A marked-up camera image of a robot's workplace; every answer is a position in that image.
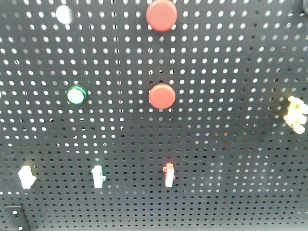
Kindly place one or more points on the lower red push button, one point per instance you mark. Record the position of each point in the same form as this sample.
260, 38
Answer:
162, 96

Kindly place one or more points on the white rocker switch left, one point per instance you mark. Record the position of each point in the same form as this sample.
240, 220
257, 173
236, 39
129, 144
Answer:
26, 177

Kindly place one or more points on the black perforated pegboard panel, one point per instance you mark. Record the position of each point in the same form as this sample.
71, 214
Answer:
233, 64

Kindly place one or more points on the white green rocker switch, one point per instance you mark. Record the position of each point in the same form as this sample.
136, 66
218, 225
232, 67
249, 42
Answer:
98, 176

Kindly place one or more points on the white red rocker switch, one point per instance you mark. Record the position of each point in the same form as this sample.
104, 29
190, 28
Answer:
168, 170

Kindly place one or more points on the green illuminated push button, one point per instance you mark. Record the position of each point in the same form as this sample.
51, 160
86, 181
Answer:
76, 94

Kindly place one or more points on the upper red push button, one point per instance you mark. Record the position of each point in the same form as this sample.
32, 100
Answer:
161, 15

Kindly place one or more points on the yellow lever handle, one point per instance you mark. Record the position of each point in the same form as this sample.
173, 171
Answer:
296, 115

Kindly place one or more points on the left black table clamp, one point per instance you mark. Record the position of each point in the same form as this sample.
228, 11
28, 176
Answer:
17, 217

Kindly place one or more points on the red push button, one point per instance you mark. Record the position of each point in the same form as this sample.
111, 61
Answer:
162, 96
161, 15

